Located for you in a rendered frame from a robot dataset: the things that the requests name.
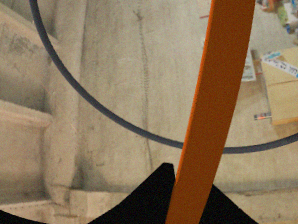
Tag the grey hoop with orange handle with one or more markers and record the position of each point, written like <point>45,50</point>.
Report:
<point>226,44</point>

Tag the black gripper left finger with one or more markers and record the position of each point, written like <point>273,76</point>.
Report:
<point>148,204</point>

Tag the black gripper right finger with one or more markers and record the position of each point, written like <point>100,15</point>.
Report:
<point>221,210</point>

